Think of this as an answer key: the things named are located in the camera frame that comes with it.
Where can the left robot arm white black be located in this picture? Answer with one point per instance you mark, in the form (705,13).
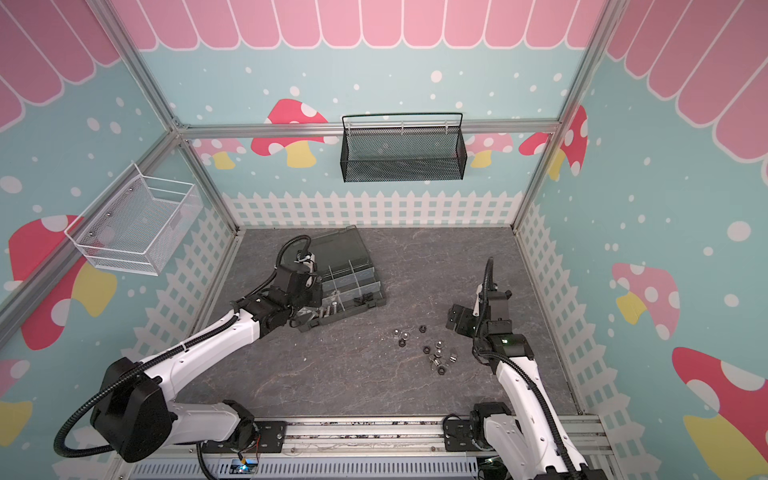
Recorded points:
(136,413)

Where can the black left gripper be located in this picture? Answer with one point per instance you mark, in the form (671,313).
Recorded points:
(317,289)

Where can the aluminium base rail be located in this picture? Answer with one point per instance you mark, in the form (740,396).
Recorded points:
(361,448)

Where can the white wire mesh basket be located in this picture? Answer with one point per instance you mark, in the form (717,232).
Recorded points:
(138,226)

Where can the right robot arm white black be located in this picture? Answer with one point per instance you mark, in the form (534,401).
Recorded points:
(527,436)

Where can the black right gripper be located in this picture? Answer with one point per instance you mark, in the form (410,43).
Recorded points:
(463,318)

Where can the black wire mesh basket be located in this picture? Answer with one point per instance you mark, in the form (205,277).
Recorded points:
(403,147)

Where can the green plastic compartment organizer box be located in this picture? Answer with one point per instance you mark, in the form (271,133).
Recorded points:
(348,276)

